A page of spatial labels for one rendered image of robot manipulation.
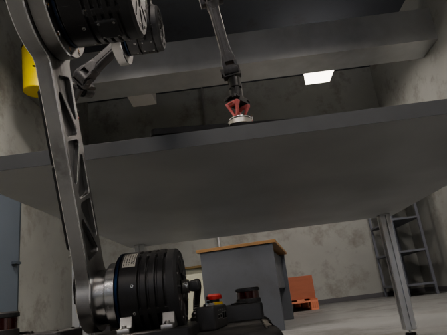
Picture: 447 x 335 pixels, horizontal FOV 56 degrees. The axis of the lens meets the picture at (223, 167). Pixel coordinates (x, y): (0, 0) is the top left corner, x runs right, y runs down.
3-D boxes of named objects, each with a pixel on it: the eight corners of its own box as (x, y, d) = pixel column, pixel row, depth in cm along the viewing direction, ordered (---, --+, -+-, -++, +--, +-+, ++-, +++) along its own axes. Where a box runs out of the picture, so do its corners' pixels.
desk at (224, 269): (297, 318, 468) (286, 251, 490) (289, 330, 338) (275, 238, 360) (235, 325, 480) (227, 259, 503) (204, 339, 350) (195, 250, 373)
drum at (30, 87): (29, 101, 564) (30, 58, 584) (60, 97, 563) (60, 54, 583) (12, 86, 524) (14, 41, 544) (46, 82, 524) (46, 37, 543)
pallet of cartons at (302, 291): (306, 306, 733) (298, 259, 758) (320, 309, 597) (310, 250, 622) (250, 314, 735) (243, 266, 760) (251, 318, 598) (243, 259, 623)
